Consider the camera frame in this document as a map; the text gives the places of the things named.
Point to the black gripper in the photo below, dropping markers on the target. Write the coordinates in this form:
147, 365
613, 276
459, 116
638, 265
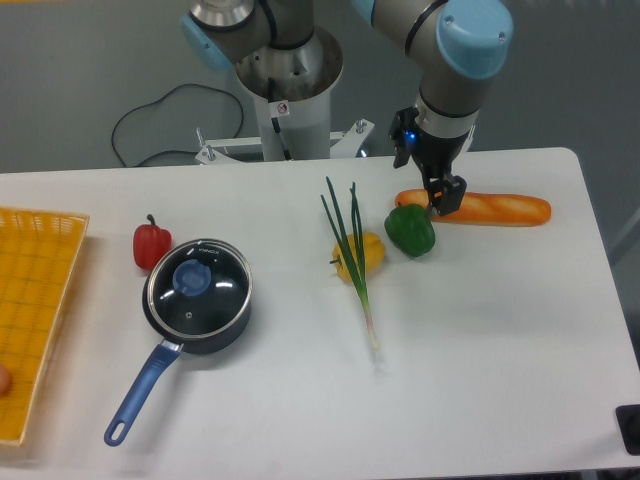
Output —
434, 157

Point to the glass pot lid blue knob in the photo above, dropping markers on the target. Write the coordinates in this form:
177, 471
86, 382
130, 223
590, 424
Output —
198, 289

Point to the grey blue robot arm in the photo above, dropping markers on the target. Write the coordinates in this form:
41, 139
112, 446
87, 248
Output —
460, 46

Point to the orange baguette bread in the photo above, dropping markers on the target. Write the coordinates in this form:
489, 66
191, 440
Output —
499, 209

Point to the green bell pepper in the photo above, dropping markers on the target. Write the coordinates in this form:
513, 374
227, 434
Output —
410, 230

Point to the yellow bell pepper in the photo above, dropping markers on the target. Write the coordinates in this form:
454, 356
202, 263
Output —
374, 253

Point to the green spring onion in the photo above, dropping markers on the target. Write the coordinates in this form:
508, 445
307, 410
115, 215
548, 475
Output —
352, 256

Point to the black device at table edge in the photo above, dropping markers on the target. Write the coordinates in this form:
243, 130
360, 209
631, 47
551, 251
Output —
628, 417

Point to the red bell pepper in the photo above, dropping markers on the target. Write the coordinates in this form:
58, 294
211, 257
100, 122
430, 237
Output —
150, 244

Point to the yellow woven basket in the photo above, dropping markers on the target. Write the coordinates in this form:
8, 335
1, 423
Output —
39, 250

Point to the black camera box on wrist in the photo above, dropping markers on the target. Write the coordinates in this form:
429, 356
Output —
402, 133

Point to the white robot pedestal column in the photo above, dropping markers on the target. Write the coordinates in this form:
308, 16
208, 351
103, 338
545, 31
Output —
291, 92

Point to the white pedestal base frame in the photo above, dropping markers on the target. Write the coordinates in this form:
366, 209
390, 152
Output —
345, 142

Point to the dark saucepan blue handle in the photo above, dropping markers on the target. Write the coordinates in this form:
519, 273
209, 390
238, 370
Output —
162, 356

